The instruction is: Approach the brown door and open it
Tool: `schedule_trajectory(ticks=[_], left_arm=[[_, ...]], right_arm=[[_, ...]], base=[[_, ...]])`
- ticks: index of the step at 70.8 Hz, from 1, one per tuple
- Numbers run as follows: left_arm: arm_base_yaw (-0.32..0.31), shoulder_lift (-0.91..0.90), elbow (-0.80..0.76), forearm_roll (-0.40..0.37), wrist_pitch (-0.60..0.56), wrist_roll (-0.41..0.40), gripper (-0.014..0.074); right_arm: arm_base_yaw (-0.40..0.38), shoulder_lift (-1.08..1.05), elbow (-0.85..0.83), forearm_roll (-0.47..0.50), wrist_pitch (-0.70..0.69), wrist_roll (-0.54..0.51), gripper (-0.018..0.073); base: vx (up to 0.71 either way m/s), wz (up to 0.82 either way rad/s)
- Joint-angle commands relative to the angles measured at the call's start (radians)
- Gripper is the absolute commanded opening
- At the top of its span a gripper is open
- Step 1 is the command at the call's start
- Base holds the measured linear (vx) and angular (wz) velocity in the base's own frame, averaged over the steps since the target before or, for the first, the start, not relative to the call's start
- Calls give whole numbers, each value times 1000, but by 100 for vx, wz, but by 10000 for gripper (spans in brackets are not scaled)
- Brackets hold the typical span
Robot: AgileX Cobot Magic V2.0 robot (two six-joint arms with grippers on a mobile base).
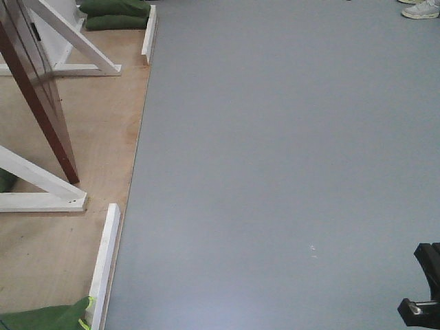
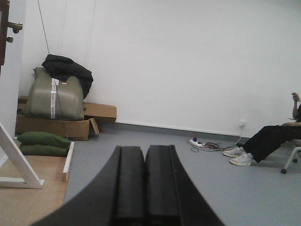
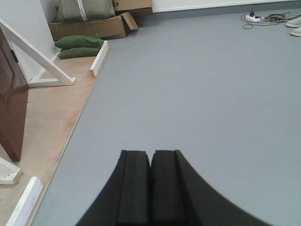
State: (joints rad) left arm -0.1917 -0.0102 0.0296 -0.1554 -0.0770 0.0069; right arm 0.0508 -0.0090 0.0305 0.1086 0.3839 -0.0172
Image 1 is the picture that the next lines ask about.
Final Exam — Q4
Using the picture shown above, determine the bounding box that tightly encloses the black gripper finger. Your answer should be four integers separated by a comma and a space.
397, 298, 439, 329
414, 243, 439, 301

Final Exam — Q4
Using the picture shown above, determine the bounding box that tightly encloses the brown wooden door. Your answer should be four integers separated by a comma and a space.
1, 1, 80, 184

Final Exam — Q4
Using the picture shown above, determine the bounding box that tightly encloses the white sneaker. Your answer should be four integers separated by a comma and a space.
401, 0, 439, 19

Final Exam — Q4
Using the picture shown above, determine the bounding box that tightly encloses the near green sandbag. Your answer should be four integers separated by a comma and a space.
1, 296, 94, 330

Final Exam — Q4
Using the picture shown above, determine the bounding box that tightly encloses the green sandbag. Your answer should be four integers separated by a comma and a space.
85, 15, 149, 31
79, 0, 151, 17
1, 296, 94, 330

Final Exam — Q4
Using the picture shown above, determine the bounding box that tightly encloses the white near diagonal brace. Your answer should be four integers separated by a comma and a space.
1, 146, 88, 212

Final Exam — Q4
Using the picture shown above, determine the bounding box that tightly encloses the white diagonal brace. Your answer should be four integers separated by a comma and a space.
1, 146, 88, 212
23, 1, 122, 76

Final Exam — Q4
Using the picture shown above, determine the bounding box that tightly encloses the white far diagonal brace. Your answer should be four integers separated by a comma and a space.
23, 1, 122, 76

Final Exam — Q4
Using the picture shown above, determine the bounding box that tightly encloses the plywood base platform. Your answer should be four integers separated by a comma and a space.
1, 30, 149, 313

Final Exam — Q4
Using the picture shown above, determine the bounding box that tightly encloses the lower green sandbag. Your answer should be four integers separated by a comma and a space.
85, 15, 149, 31

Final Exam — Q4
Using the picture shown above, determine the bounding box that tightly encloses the upper green sandbag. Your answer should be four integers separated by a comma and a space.
79, 0, 151, 17

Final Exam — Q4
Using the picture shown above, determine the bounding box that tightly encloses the white near edge rail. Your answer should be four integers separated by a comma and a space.
85, 203, 121, 329

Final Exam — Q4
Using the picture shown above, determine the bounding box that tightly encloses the white edge rail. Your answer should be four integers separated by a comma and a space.
85, 203, 121, 329
141, 5, 157, 65

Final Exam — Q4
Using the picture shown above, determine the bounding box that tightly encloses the white far edge rail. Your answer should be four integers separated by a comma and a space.
141, 5, 157, 65

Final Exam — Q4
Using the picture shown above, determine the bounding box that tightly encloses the white door frame panel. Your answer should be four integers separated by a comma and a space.
28, 0, 84, 66

